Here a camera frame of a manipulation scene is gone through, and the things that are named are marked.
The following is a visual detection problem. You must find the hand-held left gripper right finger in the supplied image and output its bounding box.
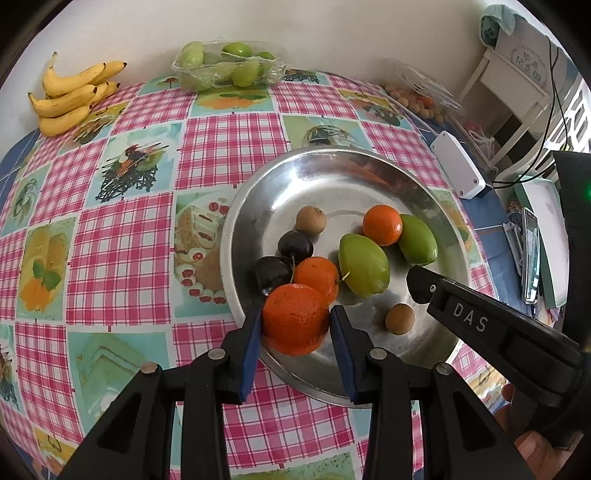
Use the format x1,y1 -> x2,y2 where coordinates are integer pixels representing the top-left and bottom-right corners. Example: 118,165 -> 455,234
329,305 -> 522,480

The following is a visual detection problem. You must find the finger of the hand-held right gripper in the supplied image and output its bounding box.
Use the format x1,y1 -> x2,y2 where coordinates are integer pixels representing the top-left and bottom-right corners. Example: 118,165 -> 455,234
407,266 -> 445,304

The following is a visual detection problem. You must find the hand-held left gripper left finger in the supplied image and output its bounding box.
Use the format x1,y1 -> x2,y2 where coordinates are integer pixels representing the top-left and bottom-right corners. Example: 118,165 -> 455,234
58,305 -> 264,480

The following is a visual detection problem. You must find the small brown longan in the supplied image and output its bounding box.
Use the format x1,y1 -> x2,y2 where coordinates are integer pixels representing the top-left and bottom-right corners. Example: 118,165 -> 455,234
385,304 -> 414,335

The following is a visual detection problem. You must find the green jujube fruit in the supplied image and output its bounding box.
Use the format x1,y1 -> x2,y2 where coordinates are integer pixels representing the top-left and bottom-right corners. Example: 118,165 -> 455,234
397,213 -> 438,267
338,233 -> 391,294

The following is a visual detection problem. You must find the orange tangerine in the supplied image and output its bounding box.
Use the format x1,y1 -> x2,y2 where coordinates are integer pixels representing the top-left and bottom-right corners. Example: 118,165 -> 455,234
362,205 -> 403,247
293,257 -> 341,305
262,283 -> 331,356

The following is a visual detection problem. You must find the dark purple plum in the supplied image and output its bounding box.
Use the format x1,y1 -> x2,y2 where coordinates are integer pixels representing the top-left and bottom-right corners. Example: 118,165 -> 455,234
255,256 -> 294,296
277,230 -> 315,259

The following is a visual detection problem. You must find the brown kiwi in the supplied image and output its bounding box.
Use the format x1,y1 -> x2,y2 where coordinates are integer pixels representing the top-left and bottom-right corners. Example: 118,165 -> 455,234
295,205 -> 327,234

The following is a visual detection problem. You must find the round metal plate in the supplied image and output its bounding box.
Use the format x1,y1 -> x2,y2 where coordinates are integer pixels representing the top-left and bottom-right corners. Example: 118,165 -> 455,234
219,147 -> 472,409

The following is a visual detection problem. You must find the person's right hand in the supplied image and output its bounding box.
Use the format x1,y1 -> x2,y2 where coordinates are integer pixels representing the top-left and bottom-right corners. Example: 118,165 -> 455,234
494,382 -> 575,480

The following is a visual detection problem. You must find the smartphone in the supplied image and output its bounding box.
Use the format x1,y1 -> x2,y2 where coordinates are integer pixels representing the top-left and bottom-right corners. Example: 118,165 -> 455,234
521,207 -> 542,304

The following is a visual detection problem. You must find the pale green board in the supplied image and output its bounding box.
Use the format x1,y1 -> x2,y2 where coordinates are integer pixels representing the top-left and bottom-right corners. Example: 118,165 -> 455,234
512,175 -> 573,309

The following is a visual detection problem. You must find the white plastic box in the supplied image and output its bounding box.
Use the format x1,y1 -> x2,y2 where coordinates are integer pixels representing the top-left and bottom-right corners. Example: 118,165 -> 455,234
429,130 -> 487,200

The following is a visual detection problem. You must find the pink checked fruit-print tablecloth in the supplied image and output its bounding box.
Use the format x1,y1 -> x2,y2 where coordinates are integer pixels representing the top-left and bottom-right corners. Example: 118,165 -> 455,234
0,69 -> 504,480

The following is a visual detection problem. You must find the clear pack of brown longans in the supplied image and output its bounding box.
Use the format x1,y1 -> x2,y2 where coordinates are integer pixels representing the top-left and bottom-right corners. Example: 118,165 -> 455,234
381,58 -> 465,123

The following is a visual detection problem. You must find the white wooden stool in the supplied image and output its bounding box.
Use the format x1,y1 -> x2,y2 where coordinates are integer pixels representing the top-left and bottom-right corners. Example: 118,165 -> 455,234
459,46 -> 555,167

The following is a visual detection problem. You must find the clear pack of green jujubes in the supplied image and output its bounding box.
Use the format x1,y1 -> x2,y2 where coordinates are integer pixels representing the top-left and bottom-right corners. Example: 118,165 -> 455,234
172,41 -> 288,92

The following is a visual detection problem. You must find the yellow banana bunch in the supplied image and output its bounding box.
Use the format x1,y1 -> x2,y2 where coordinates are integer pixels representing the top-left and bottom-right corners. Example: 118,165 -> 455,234
28,52 -> 127,137

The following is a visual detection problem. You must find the black cable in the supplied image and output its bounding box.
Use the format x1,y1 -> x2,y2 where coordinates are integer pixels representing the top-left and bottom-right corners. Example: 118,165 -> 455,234
489,32 -> 573,190

